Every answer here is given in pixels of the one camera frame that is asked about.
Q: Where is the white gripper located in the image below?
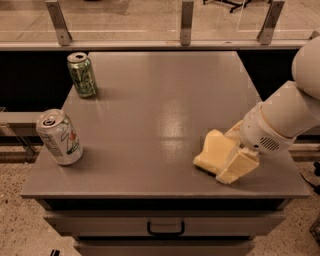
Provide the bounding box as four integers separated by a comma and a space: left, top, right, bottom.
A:
216, 103, 295, 184

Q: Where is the yellow sponge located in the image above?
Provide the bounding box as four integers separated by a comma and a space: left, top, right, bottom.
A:
193, 129, 240, 175

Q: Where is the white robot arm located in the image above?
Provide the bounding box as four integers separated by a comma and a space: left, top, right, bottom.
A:
216, 37, 320, 184

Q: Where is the grey drawer cabinet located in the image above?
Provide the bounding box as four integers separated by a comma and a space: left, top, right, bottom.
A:
22, 51, 308, 256

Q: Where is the black chair base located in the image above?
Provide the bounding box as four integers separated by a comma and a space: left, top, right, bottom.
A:
202, 0, 272, 14

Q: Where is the green soda can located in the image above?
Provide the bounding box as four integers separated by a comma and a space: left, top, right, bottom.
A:
67, 52, 97, 98

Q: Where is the white soda can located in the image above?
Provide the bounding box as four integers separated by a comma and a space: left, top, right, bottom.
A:
36, 109, 83, 165

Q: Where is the black drawer handle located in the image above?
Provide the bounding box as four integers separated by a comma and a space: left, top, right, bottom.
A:
146, 221, 185, 237

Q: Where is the right metal bracket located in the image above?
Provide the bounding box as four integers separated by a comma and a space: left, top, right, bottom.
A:
257, 0, 285, 45

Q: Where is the metal bracket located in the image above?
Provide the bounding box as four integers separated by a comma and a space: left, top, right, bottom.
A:
257, 0, 285, 45
180, 0, 194, 46
45, 0, 72, 46

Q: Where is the middle metal bracket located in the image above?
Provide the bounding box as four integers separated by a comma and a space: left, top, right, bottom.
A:
180, 0, 194, 46

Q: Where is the left metal bracket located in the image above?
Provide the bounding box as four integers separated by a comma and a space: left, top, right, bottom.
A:
45, 0, 72, 46

